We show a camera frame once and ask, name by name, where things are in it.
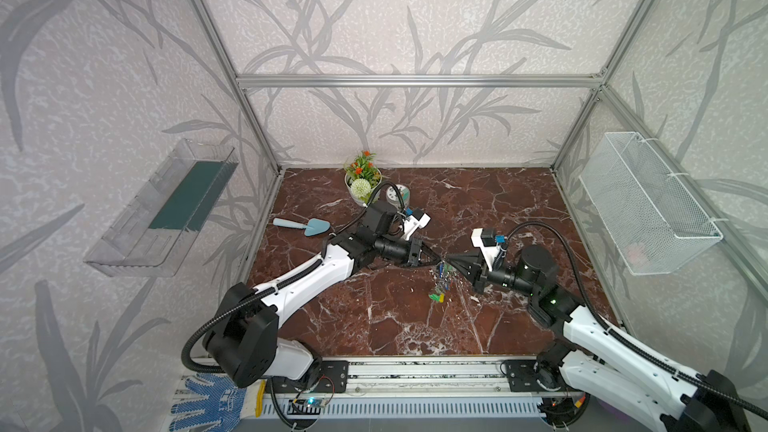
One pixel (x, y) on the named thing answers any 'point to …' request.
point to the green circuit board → (305, 406)
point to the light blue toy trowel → (313, 227)
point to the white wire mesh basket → (653, 225)
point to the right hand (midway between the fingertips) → (449, 249)
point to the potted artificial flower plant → (363, 178)
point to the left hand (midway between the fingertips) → (441, 256)
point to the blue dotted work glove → (226, 408)
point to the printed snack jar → (393, 197)
